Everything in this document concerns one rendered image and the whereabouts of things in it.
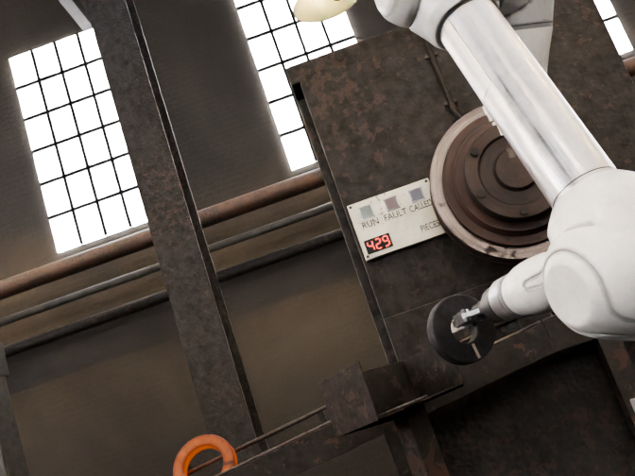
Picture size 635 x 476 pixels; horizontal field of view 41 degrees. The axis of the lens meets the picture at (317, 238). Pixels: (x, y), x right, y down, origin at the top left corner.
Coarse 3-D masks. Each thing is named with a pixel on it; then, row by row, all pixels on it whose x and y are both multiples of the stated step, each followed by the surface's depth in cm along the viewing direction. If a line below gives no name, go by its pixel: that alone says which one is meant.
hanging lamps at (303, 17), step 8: (304, 0) 748; (312, 0) 755; (320, 0) 759; (328, 0) 760; (336, 0) 759; (344, 0) 758; (352, 0) 755; (296, 8) 740; (304, 8) 753; (312, 8) 759; (320, 8) 762; (328, 8) 764; (336, 8) 764; (344, 8) 763; (296, 16) 747; (304, 16) 757; (312, 16) 762; (320, 16) 765; (328, 16) 767
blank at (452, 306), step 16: (448, 304) 187; (464, 304) 188; (432, 320) 185; (448, 320) 186; (432, 336) 185; (448, 336) 185; (480, 336) 187; (448, 352) 183; (464, 352) 185; (480, 352) 186
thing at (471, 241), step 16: (480, 112) 247; (448, 144) 246; (432, 160) 245; (432, 176) 244; (432, 192) 243; (448, 208) 241; (448, 224) 240; (464, 240) 239; (480, 240) 238; (496, 256) 236; (512, 256) 236; (528, 256) 235
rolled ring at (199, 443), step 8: (192, 440) 242; (200, 440) 241; (208, 440) 241; (216, 440) 240; (224, 440) 239; (184, 448) 241; (192, 448) 241; (200, 448) 242; (208, 448) 242; (216, 448) 239; (224, 448) 238; (232, 448) 240; (184, 456) 240; (192, 456) 242; (224, 456) 237; (232, 456) 236; (176, 464) 239; (184, 464) 239; (224, 464) 235; (232, 464) 235; (176, 472) 238; (184, 472) 238
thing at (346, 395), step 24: (408, 360) 219; (432, 360) 211; (336, 384) 201; (360, 384) 193; (384, 384) 216; (408, 384) 220; (432, 384) 213; (456, 384) 204; (336, 408) 203; (360, 408) 194; (384, 408) 214; (408, 408) 201; (336, 432) 204; (408, 432) 201; (432, 432) 202; (408, 456) 202; (432, 456) 199
